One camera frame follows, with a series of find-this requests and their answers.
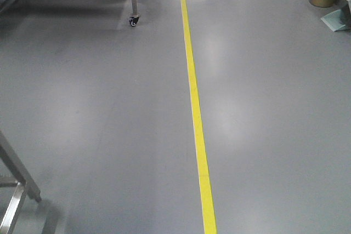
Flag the yellow floor tape line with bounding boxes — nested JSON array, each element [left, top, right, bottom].
[[180, 0, 218, 234]]

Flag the near steel table leg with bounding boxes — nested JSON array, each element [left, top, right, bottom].
[[1, 134, 42, 233]]

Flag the green dustpan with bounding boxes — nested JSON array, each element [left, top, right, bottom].
[[321, 2, 350, 32]]

